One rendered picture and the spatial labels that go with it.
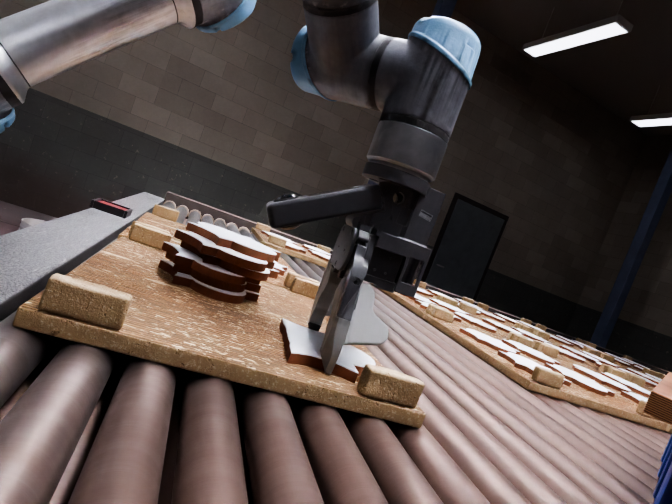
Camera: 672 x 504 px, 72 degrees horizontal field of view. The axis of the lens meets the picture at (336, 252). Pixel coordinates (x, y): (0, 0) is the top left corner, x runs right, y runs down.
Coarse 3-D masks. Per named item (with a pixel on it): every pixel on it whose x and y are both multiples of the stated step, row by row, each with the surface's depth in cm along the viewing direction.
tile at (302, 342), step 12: (288, 324) 52; (288, 336) 48; (300, 336) 49; (312, 336) 51; (288, 348) 45; (300, 348) 45; (312, 348) 47; (348, 348) 52; (288, 360) 43; (300, 360) 44; (312, 360) 45; (348, 360) 47; (360, 360) 49; (372, 360) 51; (336, 372) 45; (348, 372) 45; (360, 372) 47
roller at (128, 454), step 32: (128, 384) 33; (160, 384) 34; (128, 416) 28; (160, 416) 30; (96, 448) 26; (128, 448) 25; (160, 448) 27; (96, 480) 23; (128, 480) 23; (160, 480) 26
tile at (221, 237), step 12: (192, 228) 62; (204, 228) 62; (216, 228) 67; (216, 240) 59; (228, 240) 60; (240, 240) 63; (252, 240) 69; (240, 252) 60; (252, 252) 60; (264, 252) 61; (276, 252) 67
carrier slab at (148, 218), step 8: (144, 216) 102; (152, 216) 107; (152, 224) 95; (160, 224) 100; (168, 224) 104; (176, 224) 109; (128, 232) 77; (176, 240) 87; (272, 280) 84; (280, 280) 87; (288, 288) 82
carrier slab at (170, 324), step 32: (96, 256) 55; (128, 256) 61; (160, 256) 68; (128, 288) 47; (160, 288) 52; (32, 320) 34; (64, 320) 34; (128, 320) 39; (160, 320) 42; (192, 320) 45; (224, 320) 49; (256, 320) 54; (288, 320) 59; (128, 352) 36; (160, 352) 37; (192, 352) 37; (224, 352) 40; (256, 352) 43; (256, 384) 39; (288, 384) 40; (320, 384) 41; (352, 384) 44; (384, 416) 43; (416, 416) 44
